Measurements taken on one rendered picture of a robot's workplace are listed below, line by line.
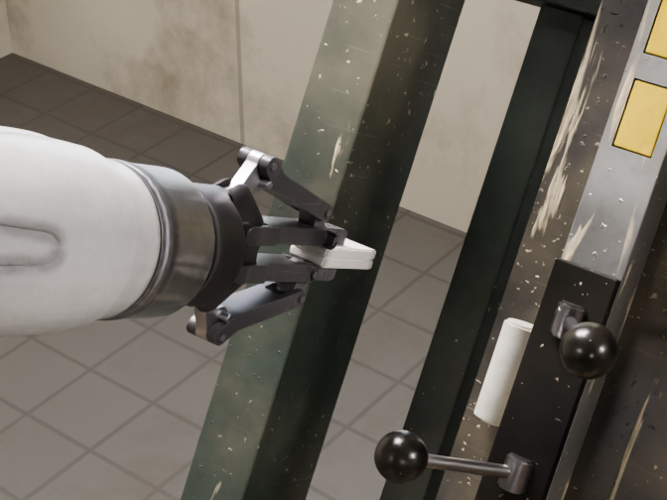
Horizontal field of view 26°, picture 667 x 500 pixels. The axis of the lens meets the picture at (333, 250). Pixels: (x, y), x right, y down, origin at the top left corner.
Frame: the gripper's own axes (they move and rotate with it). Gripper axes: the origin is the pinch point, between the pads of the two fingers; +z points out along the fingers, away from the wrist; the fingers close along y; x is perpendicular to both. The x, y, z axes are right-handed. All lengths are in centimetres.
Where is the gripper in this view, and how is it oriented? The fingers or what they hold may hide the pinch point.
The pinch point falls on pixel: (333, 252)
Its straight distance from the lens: 102.9
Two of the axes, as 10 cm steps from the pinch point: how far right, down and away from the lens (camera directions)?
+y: -3.0, 9.4, 1.4
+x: 8.1, 3.3, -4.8
